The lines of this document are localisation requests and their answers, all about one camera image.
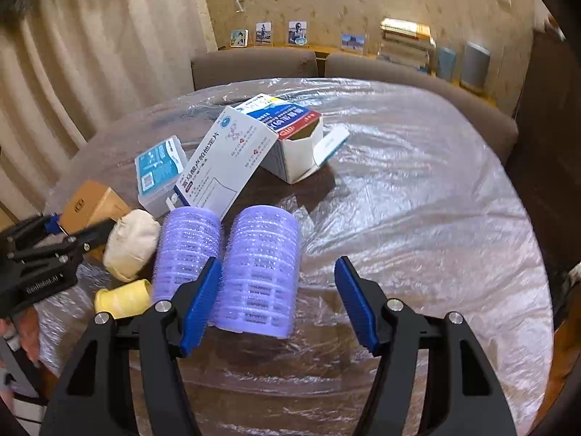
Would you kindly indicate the beige curtain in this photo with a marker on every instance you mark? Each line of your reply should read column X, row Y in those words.
column 100, row 54

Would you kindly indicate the stack of books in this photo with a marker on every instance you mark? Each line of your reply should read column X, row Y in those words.
column 406, row 45

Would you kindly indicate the white and blue medicine box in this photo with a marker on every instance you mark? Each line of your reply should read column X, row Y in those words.
column 222, row 163

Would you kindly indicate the clear plastic box teal label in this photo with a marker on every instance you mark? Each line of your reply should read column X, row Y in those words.
column 156, row 168

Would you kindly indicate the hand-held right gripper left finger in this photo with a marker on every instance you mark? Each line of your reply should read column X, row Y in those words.
column 199, row 304

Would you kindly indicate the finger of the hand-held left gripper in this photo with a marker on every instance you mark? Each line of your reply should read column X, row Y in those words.
column 86, row 236
column 51, row 223

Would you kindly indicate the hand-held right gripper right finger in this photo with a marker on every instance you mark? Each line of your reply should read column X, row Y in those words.
column 354, row 299

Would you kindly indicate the cream paper ball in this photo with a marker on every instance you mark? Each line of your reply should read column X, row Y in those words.
column 129, row 240

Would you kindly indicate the light blue book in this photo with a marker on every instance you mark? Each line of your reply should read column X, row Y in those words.
column 446, row 63

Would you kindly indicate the clear wall hook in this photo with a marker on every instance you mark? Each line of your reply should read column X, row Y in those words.
column 239, row 3

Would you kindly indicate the purple hair roller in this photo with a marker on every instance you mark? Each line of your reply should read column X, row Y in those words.
column 263, row 259
column 186, row 245

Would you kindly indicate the red-blue label medicine box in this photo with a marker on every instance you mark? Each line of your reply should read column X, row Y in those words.
column 295, row 154

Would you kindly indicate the brown cardboard box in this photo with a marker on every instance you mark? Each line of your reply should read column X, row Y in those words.
column 95, row 204

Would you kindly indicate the wooden ledge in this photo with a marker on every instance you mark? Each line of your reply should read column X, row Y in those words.
column 324, row 49

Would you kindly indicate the photo frame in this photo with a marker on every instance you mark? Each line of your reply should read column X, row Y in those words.
column 353, row 43
column 298, row 33
column 263, row 33
column 239, row 39

